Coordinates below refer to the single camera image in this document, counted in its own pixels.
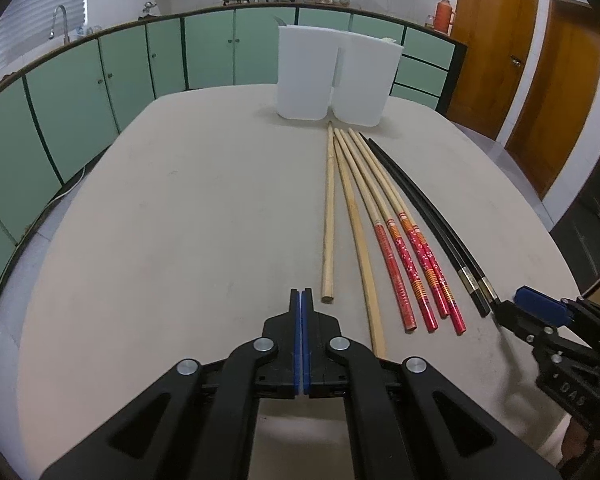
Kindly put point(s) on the wooden door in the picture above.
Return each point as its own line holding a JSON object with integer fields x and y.
{"x": 555, "y": 105}
{"x": 490, "y": 50}

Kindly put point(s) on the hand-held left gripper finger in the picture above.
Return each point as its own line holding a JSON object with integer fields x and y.
{"x": 295, "y": 345}
{"x": 306, "y": 345}

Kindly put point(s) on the chrome sink faucet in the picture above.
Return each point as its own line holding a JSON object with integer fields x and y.
{"x": 60, "y": 20}

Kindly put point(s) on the orange thermos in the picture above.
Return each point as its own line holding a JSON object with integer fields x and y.
{"x": 443, "y": 16}

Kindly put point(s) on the thin plain wooden chopstick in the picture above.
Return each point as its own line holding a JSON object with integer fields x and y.
{"x": 361, "y": 260}

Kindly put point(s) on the person's right forearm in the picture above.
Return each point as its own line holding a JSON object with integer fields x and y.
{"x": 577, "y": 442}

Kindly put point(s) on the red patterned wooden chopstick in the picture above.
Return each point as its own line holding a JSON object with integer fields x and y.
{"x": 395, "y": 280}
{"x": 412, "y": 277}
{"x": 432, "y": 277}

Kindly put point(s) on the black chopstick with metal band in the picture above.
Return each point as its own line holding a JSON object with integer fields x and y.
{"x": 485, "y": 286}
{"x": 466, "y": 277}

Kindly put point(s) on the black cabinet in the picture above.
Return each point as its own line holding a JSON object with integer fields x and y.
{"x": 592, "y": 220}

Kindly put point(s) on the small kettle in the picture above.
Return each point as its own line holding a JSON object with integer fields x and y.
{"x": 150, "y": 9}

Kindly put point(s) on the white plastic container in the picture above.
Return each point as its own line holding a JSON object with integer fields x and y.
{"x": 302, "y": 75}
{"x": 365, "y": 80}

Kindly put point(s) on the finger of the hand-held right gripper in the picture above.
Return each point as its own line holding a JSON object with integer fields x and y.
{"x": 520, "y": 320}
{"x": 542, "y": 306}

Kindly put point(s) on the thick plain wooden chopstick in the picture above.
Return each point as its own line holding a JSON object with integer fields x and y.
{"x": 328, "y": 210}

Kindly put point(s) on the small jar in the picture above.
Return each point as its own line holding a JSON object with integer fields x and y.
{"x": 430, "y": 22}

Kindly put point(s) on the green kitchen counter cabinets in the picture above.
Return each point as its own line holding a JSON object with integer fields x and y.
{"x": 70, "y": 100}

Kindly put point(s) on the white window blinds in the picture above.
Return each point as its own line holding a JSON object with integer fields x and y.
{"x": 35, "y": 15}

